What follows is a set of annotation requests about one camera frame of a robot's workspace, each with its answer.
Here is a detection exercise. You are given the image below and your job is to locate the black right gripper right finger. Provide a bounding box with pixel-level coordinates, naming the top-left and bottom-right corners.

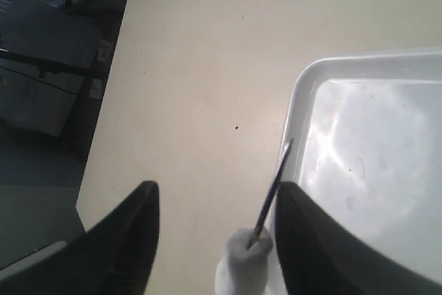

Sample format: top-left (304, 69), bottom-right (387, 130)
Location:
top-left (275, 182), bottom-right (441, 294)

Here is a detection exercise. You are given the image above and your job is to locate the thin metal skewer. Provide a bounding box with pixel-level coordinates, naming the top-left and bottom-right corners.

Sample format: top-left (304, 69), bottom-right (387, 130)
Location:
top-left (247, 139), bottom-right (293, 249)

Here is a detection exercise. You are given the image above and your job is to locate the white marshmallow piece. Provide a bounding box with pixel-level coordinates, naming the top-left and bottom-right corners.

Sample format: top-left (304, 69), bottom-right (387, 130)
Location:
top-left (214, 229), bottom-right (273, 295)

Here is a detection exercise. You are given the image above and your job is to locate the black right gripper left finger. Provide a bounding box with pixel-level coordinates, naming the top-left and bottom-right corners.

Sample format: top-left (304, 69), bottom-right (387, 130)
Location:
top-left (1, 181), bottom-right (160, 294)

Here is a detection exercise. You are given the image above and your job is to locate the grey storage shelf unit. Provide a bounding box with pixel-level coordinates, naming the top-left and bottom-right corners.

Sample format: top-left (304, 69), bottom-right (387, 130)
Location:
top-left (1, 0), bottom-right (113, 137)

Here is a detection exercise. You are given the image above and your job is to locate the white rectangular plastic tray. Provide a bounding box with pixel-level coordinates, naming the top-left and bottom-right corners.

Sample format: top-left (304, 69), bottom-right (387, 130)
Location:
top-left (284, 48), bottom-right (441, 280)

